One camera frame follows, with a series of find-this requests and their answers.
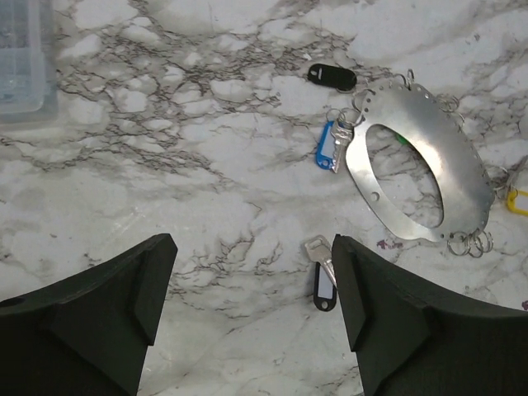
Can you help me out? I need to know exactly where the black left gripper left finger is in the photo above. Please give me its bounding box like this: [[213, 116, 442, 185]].
[[1, 233, 177, 395]]

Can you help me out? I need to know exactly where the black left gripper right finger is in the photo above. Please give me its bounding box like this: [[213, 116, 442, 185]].
[[332, 235, 527, 395]]

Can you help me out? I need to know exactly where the silver key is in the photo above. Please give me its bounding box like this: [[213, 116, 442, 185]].
[[330, 115, 354, 173], [304, 235, 337, 287]]

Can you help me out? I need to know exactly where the yellow key tag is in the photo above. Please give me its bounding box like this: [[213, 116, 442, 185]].
[[507, 189, 528, 217]]

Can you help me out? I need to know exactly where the blue key tag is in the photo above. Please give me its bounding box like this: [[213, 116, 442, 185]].
[[315, 121, 335, 170]]

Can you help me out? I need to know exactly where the silver key on plate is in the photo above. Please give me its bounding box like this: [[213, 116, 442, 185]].
[[330, 115, 354, 173]]

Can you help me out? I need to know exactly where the clear plastic organizer box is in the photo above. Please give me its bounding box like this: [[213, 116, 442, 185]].
[[1, 0, 59, 125]]

